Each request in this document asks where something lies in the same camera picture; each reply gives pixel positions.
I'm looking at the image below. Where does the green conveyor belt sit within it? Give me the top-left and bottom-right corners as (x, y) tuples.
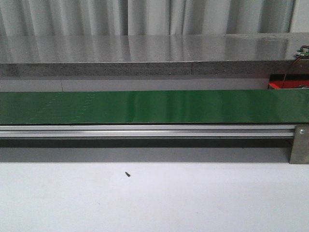
(0, 89), (309, 125)

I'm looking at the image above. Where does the grey stone counter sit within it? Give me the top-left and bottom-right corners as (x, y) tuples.
(0, 33), (309, 77)

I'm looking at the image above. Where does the red bin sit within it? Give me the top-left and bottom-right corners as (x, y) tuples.
(268, 74), (309, 89)

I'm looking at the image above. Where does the small green circuit board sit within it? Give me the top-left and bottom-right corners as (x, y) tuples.
(294, 45), (309, 58)

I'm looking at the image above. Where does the grey curtain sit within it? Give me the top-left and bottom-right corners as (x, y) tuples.
(0, 0), (294, 36)

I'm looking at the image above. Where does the aluminium conveyor side rail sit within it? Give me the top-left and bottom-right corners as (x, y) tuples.
(0, 124), (296, 138)

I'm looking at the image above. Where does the metal conveyor support bracket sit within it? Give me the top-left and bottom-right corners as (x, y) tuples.
(289, 125), (309, 164)

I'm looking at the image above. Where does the red and black wire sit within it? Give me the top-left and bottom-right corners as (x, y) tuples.
(281, 45), (309, 89)

